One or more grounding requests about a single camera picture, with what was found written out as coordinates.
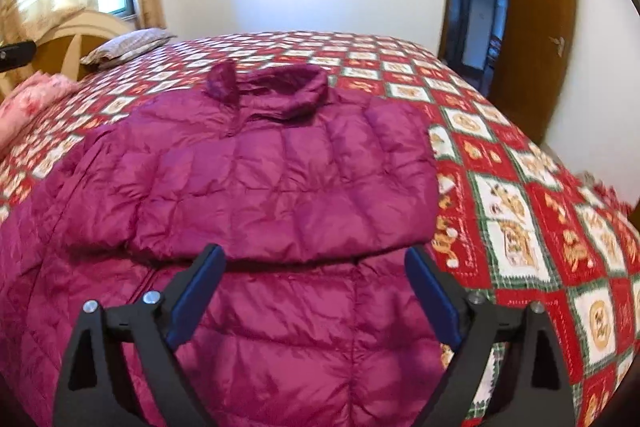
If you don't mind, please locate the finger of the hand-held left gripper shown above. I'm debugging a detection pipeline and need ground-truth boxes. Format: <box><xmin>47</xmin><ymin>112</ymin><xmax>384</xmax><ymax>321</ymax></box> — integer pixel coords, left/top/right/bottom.
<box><xmin>0</xmin><ymin>39</ymin><xmax>37</xmax><ymax>70</ymax></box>

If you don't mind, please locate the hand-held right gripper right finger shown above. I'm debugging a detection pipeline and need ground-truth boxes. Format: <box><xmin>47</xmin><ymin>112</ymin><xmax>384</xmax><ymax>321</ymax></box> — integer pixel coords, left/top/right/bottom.
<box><xmin>404</xmin><ymin>246</ymin><xmax>576</xmax><ymax>427</ymax></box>

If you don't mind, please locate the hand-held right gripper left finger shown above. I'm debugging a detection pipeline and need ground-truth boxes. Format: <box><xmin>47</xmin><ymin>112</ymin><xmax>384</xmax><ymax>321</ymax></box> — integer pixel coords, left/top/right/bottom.
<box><xmin>52</xmin><ymin>243</ymin><xmax>228</xmax><ymax>427</ymax></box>

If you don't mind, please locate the magenta down jacket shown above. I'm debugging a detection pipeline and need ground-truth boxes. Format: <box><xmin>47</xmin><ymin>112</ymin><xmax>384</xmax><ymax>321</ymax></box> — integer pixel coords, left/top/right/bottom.
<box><xmin>0</xmin><ymin>62</ymin><xmax>471</xmax><ymax>427</ymax></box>

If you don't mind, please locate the pink floral quilt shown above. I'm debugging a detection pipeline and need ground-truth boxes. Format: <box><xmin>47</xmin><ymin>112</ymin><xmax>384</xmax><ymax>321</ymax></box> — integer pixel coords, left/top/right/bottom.
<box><xmin>0</xmin><ymin>72</ymin><xmax>76</xmax><ymax>148</ymax></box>

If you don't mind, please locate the cream wooden headboard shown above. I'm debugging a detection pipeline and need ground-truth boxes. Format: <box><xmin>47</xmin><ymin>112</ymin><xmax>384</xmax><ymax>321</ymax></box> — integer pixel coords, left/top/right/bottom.
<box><xmin>0</xmin><ymin>11</ymin><xmax>136</xmax><ymax>102</ymax></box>

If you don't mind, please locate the brown patterned pillow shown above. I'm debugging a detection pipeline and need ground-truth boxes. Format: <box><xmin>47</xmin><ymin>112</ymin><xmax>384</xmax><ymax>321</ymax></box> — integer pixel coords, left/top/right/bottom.
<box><xmin>80</xmin><ymin>28</ymin><xmax>178</xmax><ymax>70</ymax></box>

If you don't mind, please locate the red patchwork bear bedspread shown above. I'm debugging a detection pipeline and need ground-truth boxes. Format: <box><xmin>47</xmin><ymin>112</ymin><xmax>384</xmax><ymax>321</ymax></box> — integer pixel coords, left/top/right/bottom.
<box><xmin>0</xmin><ymin>32</ymin><xmax>640</xmax><ymax>427</ymax></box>

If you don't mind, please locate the brown wooden door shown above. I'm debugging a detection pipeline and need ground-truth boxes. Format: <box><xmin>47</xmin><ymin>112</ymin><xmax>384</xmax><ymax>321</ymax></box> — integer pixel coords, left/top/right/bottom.
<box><xmin>487</xmin><ymin>0</ymin><xmax>578</xmax><ymax>145</ymax></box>

